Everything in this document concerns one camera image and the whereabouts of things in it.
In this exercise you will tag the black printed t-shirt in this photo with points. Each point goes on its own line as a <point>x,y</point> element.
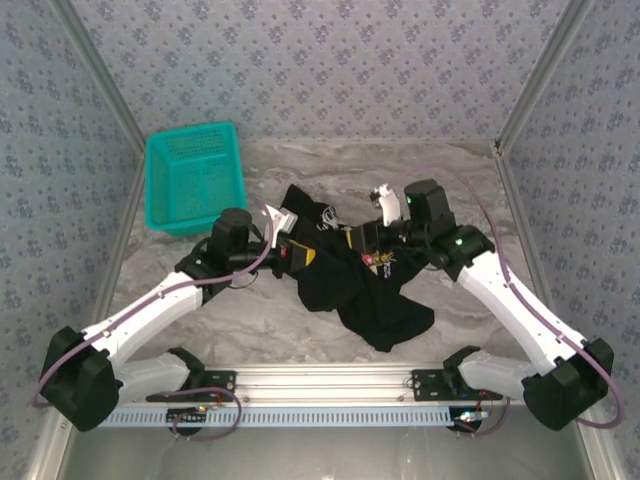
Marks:
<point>360,300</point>

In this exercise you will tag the teal plastic mesh basket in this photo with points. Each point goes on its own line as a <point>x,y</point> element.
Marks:
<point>200,175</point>

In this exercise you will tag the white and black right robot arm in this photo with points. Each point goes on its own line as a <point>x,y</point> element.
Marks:
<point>520,310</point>

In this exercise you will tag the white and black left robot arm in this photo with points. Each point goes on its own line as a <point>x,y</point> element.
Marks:
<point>145,310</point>

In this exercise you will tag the small circuit board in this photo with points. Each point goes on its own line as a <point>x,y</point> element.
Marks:
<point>187,415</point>
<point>470,417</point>

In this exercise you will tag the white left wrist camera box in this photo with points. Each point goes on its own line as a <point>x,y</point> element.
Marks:
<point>282,220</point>

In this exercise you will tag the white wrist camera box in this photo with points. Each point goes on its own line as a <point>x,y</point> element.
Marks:
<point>387,202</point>
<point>282,220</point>

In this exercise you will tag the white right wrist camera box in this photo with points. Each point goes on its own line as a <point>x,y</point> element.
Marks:
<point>387,202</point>

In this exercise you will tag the aluminium table side rail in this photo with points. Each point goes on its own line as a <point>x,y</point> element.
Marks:
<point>515,200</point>
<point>120,250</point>

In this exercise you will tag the wide aluminium mounting rail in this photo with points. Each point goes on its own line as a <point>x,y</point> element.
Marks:
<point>325,382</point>

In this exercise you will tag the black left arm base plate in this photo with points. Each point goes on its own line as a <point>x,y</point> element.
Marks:
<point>225,382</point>

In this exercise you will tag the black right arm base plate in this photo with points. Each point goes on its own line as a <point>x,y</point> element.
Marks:
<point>425,385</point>

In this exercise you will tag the slanted aluminium frame post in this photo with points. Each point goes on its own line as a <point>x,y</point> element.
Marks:
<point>105,75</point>
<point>540,75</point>

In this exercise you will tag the aluminium frame leg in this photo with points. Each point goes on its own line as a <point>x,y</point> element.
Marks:
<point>602,455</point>
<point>45,450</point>

